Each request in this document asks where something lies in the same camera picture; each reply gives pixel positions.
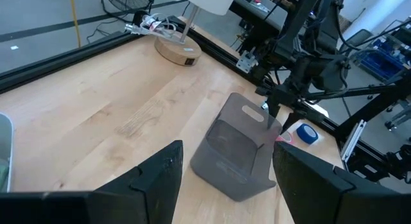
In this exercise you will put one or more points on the power strip with plugs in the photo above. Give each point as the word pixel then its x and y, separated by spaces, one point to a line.
pixel 154 26

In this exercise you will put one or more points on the light grey plastic bin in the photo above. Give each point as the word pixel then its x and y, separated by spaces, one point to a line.
pixel 10 147

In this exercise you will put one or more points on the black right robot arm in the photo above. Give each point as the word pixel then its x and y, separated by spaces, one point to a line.
pixel 298 28

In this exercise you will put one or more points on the transparent grey plastic bin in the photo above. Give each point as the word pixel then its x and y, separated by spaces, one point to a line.
pixel 231 172

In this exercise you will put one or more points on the blue tape roll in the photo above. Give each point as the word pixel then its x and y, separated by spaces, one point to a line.
pixel 303 138

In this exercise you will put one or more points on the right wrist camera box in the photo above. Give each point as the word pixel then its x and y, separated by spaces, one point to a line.
pixel 330 74

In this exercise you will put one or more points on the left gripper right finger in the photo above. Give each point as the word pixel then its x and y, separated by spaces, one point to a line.
pixel 321 195

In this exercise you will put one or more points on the blue storage crate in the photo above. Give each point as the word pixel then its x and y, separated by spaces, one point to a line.
pixel 379 60

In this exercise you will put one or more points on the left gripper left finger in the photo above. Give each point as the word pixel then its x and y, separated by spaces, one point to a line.
pixel 151 192

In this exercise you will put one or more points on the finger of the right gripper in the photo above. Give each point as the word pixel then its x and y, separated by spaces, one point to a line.
pixel 293 119
pixel 273 113

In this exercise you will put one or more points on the pink tape roll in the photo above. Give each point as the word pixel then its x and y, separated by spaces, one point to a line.
pixel 278 139

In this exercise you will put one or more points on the black floor fan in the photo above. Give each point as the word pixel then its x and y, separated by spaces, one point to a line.
pixel 128 1

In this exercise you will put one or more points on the white shade table lamp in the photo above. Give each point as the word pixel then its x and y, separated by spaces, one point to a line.
pixel 178 52

